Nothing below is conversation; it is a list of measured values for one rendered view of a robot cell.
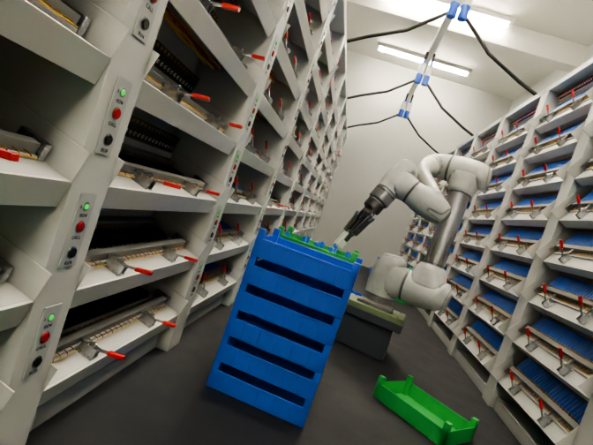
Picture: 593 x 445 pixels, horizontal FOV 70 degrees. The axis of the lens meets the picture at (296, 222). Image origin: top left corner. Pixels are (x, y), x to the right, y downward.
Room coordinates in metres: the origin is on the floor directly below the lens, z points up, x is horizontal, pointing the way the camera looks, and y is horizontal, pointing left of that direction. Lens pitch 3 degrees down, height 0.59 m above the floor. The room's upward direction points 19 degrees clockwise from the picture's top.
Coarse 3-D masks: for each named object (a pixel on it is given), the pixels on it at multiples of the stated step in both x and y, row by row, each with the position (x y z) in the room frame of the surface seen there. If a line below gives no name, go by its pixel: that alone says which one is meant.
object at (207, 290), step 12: (216, 264) 1.97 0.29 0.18; (228, 264) 2.02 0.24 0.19; (204, 276) 1.57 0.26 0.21; (216, 276) 1.88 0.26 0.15; (228, 276) 1.98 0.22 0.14; (204, 288) 1.57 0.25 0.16; (216, 288) 1.74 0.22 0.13; (228, 288) 1.89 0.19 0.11; (204, 300) 1.55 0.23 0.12; (192, 312) 1.49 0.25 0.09
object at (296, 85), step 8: (288, 24) 1.41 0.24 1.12; (280, 48) 1.45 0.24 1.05; (288, 48) 1.56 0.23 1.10; (280, 56) 1.49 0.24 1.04; (280, 64) 1.55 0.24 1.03; (288, 64) 1.62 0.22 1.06; (272, 72) 1.84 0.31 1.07; (280, 72) 1.85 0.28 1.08; (288, 72) 1.67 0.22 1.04; (272, 80) 1.96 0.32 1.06; (280, 80) 2.02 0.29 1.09; (288, 80) 1.73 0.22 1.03; (296, 80) 1.84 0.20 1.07; (296, 88) 1.91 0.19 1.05; (296, 96) 1.98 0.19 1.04
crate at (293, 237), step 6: (282, 228) 1.53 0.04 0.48; (282, 234) 1.53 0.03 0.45; (294, 234) 1.72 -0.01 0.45; (294, 240) 1.52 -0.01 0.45; (300, 240) 1.71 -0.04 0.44; (306, 246) 1.51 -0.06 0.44; (312, 246) 1.50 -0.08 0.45; (324, 246) 1.70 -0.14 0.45; (324, 252) 1.50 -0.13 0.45; (330, 252) 1.49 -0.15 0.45; (336, 252) 1.69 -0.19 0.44; (342, 252) 1.68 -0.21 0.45; (354, 252) 1.66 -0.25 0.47; (342, 258) 1.49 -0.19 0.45; (348, 258) 1.48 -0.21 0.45; (354, 258) 1.48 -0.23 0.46
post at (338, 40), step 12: (336, 36) 2.71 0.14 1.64; (336, 48) 2.71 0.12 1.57; (324, 72) 2.71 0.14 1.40; (324, 84) 2.71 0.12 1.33; (312, 96) 2.72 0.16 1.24; (324, 96) 2.74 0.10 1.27; (312, 108) 2.71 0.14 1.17; (300, 120) 2.72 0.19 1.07; (300, 132) 2.72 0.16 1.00; (288, 156) 2.72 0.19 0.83; (276, 180) 2.72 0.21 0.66; (276, 192) 2.72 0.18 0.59; (288, 192) 2.71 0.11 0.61; (264, 216) 2.72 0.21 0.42; (276, 216) 2.71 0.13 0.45
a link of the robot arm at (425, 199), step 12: (420, 168) 1.95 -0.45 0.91; (432, 168) 2.01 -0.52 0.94; (420, 180) 1.90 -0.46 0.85; (432, 180) 1.84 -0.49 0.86; (420, 192) 1.62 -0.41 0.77; (432, 192) 1.62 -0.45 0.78; (408, 204) 1.66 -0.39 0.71; (420, 204) 1.62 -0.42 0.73; (432, 204) 1.60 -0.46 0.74; (444, 204) 1.61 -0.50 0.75; (432, 216) 1.61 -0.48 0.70; (444, 216) 1.61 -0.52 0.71
